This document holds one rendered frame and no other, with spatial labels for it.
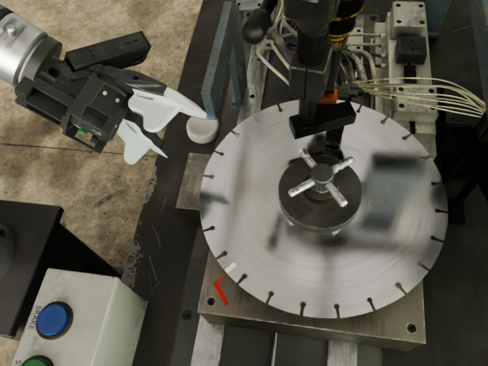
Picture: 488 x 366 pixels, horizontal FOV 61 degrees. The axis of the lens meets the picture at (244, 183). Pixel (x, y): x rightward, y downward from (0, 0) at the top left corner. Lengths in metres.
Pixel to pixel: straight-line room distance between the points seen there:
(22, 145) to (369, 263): 1.80
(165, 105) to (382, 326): 0.41
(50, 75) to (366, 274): 0.44
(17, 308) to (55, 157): 1.21
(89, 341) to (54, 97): 0.31
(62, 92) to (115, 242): 1.20
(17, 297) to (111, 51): 0.49
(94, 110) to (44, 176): 1.45
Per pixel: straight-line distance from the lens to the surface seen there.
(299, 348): 0.71
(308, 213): 0.55
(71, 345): 0.63
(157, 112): 0.50
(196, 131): 0.87
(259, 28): 0.36
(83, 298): 0.64
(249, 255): 0.54
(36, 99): 0.54
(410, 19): 0.90
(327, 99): 0.64
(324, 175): 0.52
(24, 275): 0.87
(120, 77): 0.52
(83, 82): 0.55
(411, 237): 0.57
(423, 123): 0.78
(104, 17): 2.52
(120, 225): 1.70
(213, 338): 0.71
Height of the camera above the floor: 1.46
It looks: 61 degrees down
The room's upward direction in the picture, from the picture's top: 10 degrees counter-clockwise
